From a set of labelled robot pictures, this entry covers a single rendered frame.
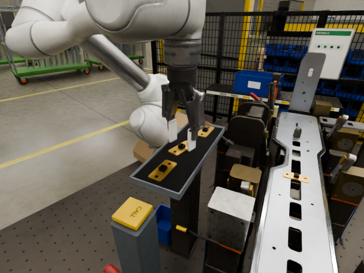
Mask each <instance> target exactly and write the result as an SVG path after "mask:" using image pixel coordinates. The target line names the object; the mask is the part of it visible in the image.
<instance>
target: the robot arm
mask: <svg viewBox="0 0 364 273"><path fill-rule="evenodd" d="M205 11H206V0H84V2H83V3H81V4H79V0H23V2H22V5H21V7H20V9H19V11H18V13H17V15H16V17H15V19H14V21H13V23H12V25H11V26H12V28H10V29H9V30H8V31H7V32H6V36H5V42H6V45H7V47H8V48H9V49H10V50H11V51H12V52H13V53H15V54H17V55H19V56H20V57H22V58H25V59H30V60H40V59H47V58H49V57H52V56H54V55H57V54H59V53H61V52H63V51H65V50H67V49H69V48H71V47H73V46H75V45H78V46H79V47H81V48H82V49H83V50H84V51H86V52H87V53H88V54H89V55H91V56H92V57H93V58H95V59H96V60H98V61H99V62H100V63H101V64H103V65H104V66H105V67H106V68H108V69H109V70H110V71H112V72H113V73H114V74H115V75H117V76H118V77H119V78H121V79H122V80H124V81H125V82H126V83H127V84H129V85H130V86H131V87H132V88H134V89H135V93H136V96H137V97H138V98H139V100H140V102H141V103H142V106H141V107H140V108H137V109H136V110H135V111H134V112H133V113H132V114H131V116H130V119H129V126H130V128H131V130H132V131H133V133H134V134H135V135H136V136H137V137H138V138H140V139H141V140H143V141H144V142H146V143H148V144H149V145H148V147H149V148H150V149H154V150H153V154H154V153H155V152H156V151H157V150H158V149H159V148H160V147H161V146H162V145H163V144H164V143H165V142H167V141H168V140H169V142H173V141H175V140H177V131H179V130H180V129H181V127H180V126H177V120H176V119H175V118H176V117H175V115H176V111H177V108H178V104H179V101H181V102H182V104H183V106H184V107H185V110H186V115H187V118H188V122H189V125H190V128H189V129H188V135H187V151H191V150H193V149H194V148H195V147H196V140H197V139H198V131H199V130H201V129H203V128H204V127H205V118H204V99H205V92H199V91H197V90H196V86H195V81H196V79H197V66H196V64H198V63H199V62H200V46H201V36H202V29H203V26H204V22H205ZM159 39H162V44H163V55H164V63H165V64H168V66H167V76H166V75H163V74H146V73H145V72H143V71H142V70H141V69H140V68H139V67H138V66H137V65H136V64H135V63H134V62H132V61H131V60H130V59H129V58H128V57H127V56H126V55H125V54H124V53H123V52H121V51H120V50H119V49H118V48H117V47H116V46H115V45H114V44H113V43H117V44H121V43H124V44H143V43H148V42H151V41H155V40H159ZM110 41H111V42H110ZM112 42H113V43H112ZM193 96H194V97H193ZM187 101H189V102H187ZM153 154H152V155H153Z"/></svg>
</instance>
